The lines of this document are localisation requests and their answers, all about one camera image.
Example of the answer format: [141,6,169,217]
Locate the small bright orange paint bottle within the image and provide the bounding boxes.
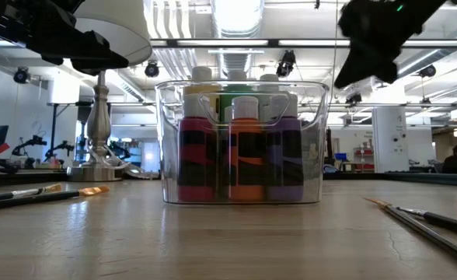
[227,96,267,202]

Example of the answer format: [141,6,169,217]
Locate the fan paintbrush orange bristles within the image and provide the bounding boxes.
[364,197,457,271]

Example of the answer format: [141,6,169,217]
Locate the white cylindrical column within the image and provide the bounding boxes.
[371,107,410,174]

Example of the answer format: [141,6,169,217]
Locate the red background shelf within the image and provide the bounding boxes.
[353,146,374,172]

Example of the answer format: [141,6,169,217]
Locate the large yellow paint bottle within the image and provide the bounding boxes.
[183,65,222,121]

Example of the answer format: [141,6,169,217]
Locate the thin paintbrush silver ferrule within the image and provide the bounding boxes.
[397,206,457,240]

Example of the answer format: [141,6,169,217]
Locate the table lamp white shade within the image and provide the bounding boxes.
[67,0,153,183]

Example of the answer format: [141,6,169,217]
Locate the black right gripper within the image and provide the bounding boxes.
[333,0,428,90]

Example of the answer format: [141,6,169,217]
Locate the small purple paint bottle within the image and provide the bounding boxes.
[266,93,305,202]

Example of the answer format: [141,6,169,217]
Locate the large white paint bottle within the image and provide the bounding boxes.
[256,73,294,117]

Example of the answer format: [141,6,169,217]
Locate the small magenta paint bottle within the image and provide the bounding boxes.
[176,95,218,203]

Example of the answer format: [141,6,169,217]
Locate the clear plastic bin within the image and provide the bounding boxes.
[154,79,330,205]

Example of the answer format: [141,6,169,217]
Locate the large green paint bottle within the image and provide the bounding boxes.
[218,69,259,117]

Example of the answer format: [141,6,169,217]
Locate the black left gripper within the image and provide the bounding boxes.
[0,0,130,76]

